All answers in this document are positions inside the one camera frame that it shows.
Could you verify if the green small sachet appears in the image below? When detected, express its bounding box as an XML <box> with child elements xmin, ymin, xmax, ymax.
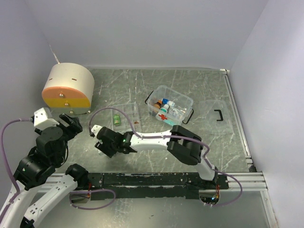
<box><xmin>113</xmin><ymin>114</ymin><xmax>121</xmax><ymax>126</ymax></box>

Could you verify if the clear compartment tray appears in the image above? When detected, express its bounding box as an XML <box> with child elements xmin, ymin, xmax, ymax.
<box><xmin>111</xmin><ymin>102</ymin><xmax>143</xmax><ymax>133</ymax></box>

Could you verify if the white bottle green label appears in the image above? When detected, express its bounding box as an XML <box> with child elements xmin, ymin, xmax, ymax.
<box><xmin>160</xmin><ymin>104</ymin><xmax>169</xmax><ymax>113</ymax></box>

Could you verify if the brown bottle orange cap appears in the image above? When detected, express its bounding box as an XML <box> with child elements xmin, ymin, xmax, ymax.
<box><xmin>153</xmin><ymin>100</ymin><xmax>162</xmax><ymax>109</ymax></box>

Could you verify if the clear plastic medicine box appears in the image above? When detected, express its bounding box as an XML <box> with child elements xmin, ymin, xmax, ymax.
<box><xmin>145</xmin><ymin>85</ymin><xmax>194</xmax><ymax>126</ymax></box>

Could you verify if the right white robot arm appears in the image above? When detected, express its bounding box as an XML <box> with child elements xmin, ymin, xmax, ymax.
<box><xmin>90</xmin><ymin>125</ymin><xmax>218</xmax><ymax>189</ymax></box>

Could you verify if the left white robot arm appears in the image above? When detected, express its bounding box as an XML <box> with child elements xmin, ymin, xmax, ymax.
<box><xmin>0</xmin><ymin>112</ymin><xmax>89</xmax><ymax>228</ymax></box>

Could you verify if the beige cylindrical drum device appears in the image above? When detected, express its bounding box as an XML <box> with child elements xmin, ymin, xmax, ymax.
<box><xmin>42</xmin><ymin>63</ymin><xmax>95</xmax><ymax>114</ymax></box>

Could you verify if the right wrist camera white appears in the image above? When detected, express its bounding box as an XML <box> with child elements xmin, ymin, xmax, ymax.
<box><xmin>90</xmin><ymin>124</ymin><xmax>102</xmax><ymax>137</ymax></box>

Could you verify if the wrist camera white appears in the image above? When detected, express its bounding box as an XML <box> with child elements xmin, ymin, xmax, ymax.
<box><xmin>34</xmin><ymin>107</ymin><xmax>59</xmax><ymax>130</ymax></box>
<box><xmin>90</xmin><ymin>124</ymin><xmax>102</xmax><ymax>137</ymax></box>

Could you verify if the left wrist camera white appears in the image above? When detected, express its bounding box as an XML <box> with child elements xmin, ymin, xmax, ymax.
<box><xmin>34</xmin><ymin>107</ymin><xmax>59</xmax><ymax>130</ymax></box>

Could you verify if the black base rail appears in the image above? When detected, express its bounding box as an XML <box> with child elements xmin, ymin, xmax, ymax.
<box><xmin>88</xmin><ymin>172</ymin><xmax>228</xmax><ymax>200</ymax></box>

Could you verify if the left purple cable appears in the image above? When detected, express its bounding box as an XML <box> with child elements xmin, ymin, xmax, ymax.
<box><xmin>1</xmin><ymin>117</ymin><xmax>34</xmax><ymax>212</ymax></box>

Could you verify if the purple cable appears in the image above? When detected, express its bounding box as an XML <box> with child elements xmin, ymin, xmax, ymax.
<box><xmin>1</xmin><ymin>117</ymin><xmax>34</xmax><ymax>212</ymax></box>
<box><xmin>89</xmin><ymin>108</ymin><xmax>243</xmax><ymax>207</ymax></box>

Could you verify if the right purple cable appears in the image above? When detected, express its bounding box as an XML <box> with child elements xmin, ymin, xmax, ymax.
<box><xmin>89</xmin><ymin>108</ymin><xmax>243</xmax><ymax>207</ymax></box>

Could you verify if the clear box lid black handle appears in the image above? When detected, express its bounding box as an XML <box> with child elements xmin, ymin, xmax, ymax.
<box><xmin>199</xmin><ymin>100</ymin><xmax>232</xmax><ymax>132</ymax></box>

